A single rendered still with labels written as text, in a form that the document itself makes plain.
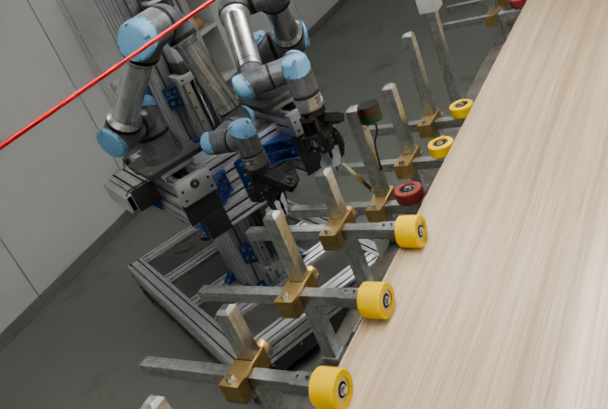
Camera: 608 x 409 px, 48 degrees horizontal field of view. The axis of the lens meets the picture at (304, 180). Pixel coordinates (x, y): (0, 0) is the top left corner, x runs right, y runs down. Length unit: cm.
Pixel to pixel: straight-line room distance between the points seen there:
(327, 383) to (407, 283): 38
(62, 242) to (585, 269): 347
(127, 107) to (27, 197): 216
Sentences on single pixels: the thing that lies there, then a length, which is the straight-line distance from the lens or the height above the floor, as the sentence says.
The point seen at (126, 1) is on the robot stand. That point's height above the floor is 156.
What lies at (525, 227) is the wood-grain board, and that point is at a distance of 167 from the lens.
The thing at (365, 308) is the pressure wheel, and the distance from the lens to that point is 149.
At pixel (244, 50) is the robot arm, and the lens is 200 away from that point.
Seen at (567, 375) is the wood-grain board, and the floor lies 90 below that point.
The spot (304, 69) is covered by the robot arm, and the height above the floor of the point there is 133.
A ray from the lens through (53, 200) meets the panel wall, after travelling 443.
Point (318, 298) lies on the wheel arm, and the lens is 157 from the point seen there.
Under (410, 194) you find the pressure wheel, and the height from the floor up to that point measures 91.
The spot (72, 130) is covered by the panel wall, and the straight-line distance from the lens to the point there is 458.
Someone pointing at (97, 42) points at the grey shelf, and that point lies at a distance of 464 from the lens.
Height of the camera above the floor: 186
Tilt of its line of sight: 26 degrees down
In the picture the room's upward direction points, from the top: 22 degrees counter-clockwise
